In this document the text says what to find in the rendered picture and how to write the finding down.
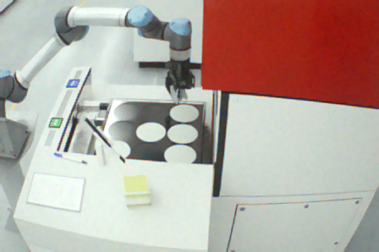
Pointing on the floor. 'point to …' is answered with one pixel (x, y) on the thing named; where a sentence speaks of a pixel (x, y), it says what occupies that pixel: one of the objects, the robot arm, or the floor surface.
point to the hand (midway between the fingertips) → (177, 99)
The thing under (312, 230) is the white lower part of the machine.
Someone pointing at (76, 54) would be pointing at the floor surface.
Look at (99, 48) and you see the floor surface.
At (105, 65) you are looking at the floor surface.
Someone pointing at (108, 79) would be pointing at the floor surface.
